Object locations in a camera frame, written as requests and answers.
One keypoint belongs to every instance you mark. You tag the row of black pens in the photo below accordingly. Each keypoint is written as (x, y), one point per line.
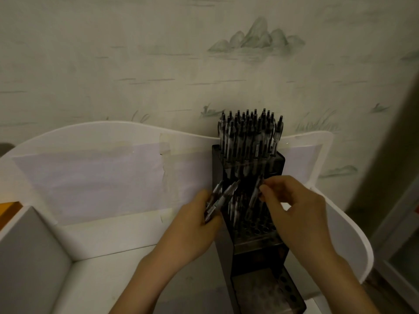
(248, 134)

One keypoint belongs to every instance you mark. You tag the person's left forearm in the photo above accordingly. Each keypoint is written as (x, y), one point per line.
(140, 287)

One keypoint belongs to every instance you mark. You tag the grey door frame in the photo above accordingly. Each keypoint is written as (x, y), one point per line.
(389, 225)

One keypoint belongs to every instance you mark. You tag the person's right forearm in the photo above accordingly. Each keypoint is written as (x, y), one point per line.
(340, 287)

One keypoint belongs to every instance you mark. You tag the black tiered pen holder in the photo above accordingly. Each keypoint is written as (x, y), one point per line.
(255, 261)

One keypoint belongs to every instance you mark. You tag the white curved-back shelf unit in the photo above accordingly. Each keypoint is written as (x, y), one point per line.
(108, 235)

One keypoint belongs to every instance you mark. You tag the bunch of black pens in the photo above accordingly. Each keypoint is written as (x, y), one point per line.
(226, 194)

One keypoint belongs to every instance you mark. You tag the black gel pen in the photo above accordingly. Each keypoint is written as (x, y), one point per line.
(253, 196)

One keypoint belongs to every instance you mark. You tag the person's right hand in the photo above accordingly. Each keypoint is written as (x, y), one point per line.
(304, 219)

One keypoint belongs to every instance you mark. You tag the person's left hand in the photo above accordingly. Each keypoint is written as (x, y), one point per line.
(190, 235)

